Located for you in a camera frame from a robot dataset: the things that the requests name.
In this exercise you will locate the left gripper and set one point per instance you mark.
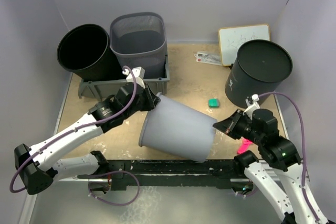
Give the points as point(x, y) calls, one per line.
point(150, 105)

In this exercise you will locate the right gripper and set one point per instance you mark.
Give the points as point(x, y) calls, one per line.
point(228, 125)

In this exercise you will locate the light grey round bin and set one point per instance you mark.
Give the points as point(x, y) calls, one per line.
point(178, 130)

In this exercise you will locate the grey mesh square bin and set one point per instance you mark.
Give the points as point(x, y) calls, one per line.
point(139, 40)

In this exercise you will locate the dark blue round bin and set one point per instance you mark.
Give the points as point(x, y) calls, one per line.
point(260, 67)

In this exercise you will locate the black ribbed round bin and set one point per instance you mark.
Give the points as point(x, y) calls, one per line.
point(85, 51)

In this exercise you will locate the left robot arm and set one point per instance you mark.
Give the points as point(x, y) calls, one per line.
point(40, 165)

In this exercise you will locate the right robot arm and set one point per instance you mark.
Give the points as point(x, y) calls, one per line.
point(293, 200)

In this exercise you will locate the pink plastic clip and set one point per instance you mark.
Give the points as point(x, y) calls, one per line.
point(244, 146)

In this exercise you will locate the green eraser block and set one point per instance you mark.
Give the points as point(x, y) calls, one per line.
point(213, 103)

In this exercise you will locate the grey plastic tray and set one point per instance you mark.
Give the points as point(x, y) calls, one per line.
point(100, 90)

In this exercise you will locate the white plastic ruler pack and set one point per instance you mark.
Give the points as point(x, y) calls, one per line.
point(205, 57)

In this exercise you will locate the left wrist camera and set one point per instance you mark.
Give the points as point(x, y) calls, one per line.
point(134, 75)

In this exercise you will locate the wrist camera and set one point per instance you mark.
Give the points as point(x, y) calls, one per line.
point(252, 105)
point(134, 75)

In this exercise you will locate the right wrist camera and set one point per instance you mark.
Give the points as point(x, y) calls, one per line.
point(252, 105)

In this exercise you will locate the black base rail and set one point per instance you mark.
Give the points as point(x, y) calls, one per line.
point(218, 173)

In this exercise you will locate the small whiteboard yellow frame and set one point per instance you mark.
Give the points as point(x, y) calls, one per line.
point(231, 38)

